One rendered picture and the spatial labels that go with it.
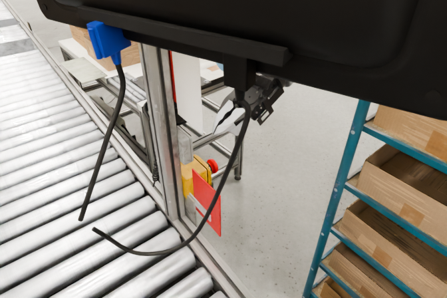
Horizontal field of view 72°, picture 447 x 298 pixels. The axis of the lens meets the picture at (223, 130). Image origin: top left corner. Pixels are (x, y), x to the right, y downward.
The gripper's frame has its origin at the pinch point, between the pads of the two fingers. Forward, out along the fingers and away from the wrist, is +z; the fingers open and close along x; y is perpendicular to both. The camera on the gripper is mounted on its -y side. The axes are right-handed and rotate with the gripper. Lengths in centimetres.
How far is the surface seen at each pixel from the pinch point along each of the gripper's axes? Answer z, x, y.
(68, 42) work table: 9, 147, 19
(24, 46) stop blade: 27, 148, 6
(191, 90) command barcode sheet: 0.6, -7.7, -19.9
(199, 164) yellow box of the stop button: 8.5, -0.4, 4.2
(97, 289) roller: 41.1, -6.0, 0.8
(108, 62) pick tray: 3, 93, 17
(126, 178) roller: 25.7, 20.3, 9.5
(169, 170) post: 14.0, -1.2, -3.1
